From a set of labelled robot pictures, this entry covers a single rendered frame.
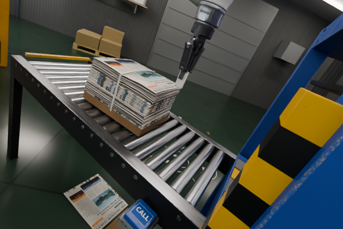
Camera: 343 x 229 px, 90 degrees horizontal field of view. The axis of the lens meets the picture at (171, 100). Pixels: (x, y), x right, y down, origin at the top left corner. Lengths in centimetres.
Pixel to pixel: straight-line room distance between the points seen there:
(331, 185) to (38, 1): 655
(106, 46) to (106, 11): 130
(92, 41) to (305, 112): 478
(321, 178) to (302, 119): 6
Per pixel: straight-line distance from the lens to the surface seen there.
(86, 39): 490
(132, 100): 77
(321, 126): 25
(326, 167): 25
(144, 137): 83
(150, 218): 68
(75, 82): 119
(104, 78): 87
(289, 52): 657
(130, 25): 568
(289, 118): 25
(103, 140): 75
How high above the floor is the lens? 128
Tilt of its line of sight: 21 degrees down
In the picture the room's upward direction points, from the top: 23 degrees clockwise
